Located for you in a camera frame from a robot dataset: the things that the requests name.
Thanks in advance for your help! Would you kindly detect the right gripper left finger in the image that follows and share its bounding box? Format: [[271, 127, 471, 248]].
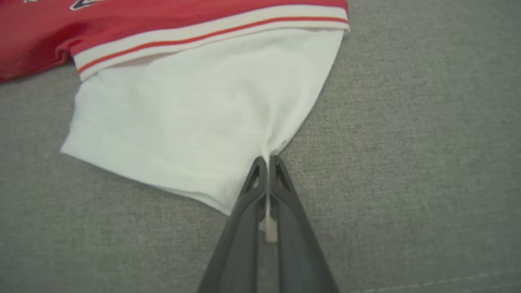
[[197, 156, 268, 293]]

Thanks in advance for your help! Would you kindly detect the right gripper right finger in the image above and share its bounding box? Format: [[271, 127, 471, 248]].
[[269, 155, 339, 293]]

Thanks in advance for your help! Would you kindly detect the red and white jersey shirt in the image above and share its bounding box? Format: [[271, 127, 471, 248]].
[[0, 0, 351, 243]]

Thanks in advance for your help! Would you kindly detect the grey fabric sofa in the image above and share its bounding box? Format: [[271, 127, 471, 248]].
[[0, 0, 521, 293]]

